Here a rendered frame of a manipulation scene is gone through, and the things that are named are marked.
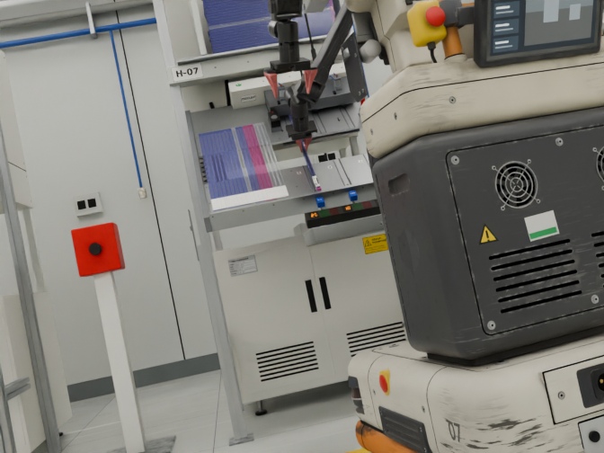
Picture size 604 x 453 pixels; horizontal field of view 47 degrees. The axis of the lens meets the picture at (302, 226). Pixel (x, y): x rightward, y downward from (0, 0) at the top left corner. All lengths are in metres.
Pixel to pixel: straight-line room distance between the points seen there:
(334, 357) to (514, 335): 1.43
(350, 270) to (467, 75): 1.45
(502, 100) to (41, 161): 3.46
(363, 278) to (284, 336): 0.36
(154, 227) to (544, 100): 3.20
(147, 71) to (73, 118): 0.52
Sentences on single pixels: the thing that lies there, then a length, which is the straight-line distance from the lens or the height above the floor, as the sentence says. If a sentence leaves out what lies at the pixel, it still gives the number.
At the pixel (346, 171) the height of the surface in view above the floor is 0.79.
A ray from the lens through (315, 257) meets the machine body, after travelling 2.59.
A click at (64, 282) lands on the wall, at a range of 4.33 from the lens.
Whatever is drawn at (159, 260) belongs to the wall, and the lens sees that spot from 4.24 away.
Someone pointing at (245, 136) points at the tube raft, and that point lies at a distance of 2.63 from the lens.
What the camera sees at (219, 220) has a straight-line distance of 2.28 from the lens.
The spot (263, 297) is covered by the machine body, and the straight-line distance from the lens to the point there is 2.57.
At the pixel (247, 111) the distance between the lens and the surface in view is 2.81.
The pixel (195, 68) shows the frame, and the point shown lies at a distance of 2.86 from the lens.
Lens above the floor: 0.51
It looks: 3 degrees up
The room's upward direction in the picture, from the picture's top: 12 degrees counter-clockwise
